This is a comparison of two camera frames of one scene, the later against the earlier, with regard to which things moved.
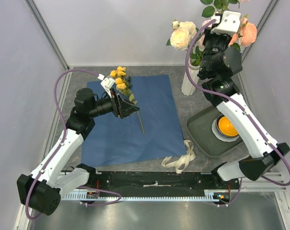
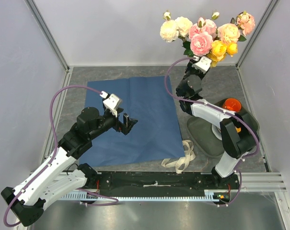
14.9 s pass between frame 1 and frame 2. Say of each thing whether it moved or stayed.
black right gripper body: moved
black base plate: stayed
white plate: stayed
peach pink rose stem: moved
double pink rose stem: moved
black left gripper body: moved
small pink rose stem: moved
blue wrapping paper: stayed
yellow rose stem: moved
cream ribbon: stayed
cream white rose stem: moved
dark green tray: stayed
